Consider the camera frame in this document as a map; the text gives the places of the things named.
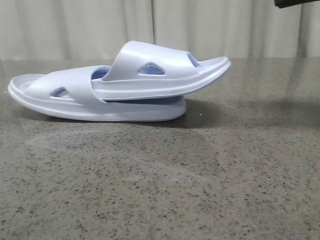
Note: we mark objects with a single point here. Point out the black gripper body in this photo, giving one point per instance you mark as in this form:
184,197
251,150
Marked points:
288,3

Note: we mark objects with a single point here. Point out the light blue slipper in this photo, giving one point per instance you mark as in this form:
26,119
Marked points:
69,94
147,71

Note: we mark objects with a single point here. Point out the beige background curtain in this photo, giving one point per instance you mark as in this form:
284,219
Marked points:
97,29

